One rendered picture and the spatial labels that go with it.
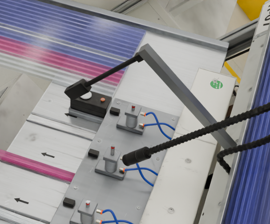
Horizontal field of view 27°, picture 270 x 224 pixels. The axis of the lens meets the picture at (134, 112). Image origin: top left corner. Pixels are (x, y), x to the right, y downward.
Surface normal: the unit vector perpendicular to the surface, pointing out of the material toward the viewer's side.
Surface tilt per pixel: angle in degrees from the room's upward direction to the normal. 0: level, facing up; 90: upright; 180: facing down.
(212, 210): 90
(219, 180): 90
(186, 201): 43
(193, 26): 0
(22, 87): 0
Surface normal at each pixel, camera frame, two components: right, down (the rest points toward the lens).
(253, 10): -0.31, 0.67
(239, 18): 0.70, -0.32
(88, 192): 0.08, -0.68
